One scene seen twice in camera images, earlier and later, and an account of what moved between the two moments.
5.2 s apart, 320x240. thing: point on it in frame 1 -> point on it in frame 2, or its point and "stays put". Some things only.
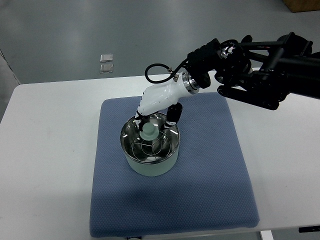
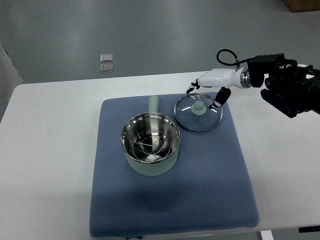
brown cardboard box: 296,6 stays put
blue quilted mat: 212,187 stays put
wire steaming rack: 153,150 stays put
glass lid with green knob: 155,144 -> 192,111
